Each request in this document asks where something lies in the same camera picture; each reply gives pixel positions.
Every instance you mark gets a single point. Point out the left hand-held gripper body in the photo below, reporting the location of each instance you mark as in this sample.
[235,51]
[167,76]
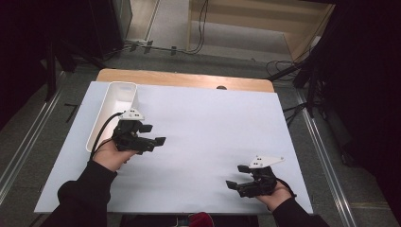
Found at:
[129,138]

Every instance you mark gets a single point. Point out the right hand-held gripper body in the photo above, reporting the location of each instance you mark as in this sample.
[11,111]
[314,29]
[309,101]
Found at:
[261,186]

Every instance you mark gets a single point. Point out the white plastic bin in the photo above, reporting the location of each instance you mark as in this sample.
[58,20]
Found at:
[116,97]

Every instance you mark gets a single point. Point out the person's right hand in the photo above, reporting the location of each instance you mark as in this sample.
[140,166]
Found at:
[278,198]

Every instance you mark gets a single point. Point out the person's left hand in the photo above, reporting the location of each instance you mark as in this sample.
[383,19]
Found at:
[110,157]

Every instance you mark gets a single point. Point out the white board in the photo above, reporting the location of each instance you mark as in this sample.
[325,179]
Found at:
[205,126]

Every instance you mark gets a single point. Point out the wooden table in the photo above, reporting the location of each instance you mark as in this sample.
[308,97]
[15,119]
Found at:
[176,78]

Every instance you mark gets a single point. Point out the black floor tape mark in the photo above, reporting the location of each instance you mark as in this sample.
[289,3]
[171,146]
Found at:
[72,112]

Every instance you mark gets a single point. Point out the black power strip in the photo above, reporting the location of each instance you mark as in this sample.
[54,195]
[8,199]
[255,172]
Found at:
[148,45]

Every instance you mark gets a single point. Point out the black cabinet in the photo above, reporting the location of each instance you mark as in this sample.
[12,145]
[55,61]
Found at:
[107,25]

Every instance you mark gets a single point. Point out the dark curtain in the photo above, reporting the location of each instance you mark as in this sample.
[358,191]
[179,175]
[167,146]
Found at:
[365,94]
[25,47]

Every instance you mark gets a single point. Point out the light wooden shelf unit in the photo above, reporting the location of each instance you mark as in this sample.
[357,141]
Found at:
[252,19]

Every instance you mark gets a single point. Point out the metal floor rail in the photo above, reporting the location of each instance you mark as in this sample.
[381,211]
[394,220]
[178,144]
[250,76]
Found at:
[327,170]
[28,135]

